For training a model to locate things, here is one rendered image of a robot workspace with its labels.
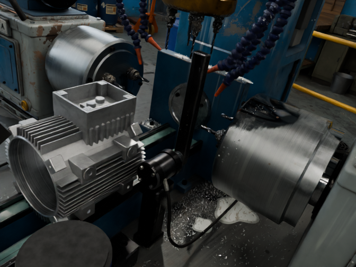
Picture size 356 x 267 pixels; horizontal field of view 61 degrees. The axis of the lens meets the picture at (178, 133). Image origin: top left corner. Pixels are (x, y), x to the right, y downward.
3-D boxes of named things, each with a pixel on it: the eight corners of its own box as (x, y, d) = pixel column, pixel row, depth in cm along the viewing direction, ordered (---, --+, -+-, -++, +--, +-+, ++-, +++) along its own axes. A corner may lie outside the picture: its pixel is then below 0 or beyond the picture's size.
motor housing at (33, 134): (88, 156, 77) (89, 87, 68) (141, 193, 69) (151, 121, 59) (9, 190, 63) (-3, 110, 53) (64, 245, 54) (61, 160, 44)
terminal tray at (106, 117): (100, 109, 68) (102, 79, 64) (134, 128, 63) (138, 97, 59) (52, 124, 59) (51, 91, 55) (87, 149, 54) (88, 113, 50)
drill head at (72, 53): (81, 77, 122) (82, 12, 109) (149, 112, 105) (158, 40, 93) (21, 90, 103) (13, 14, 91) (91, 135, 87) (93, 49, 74)
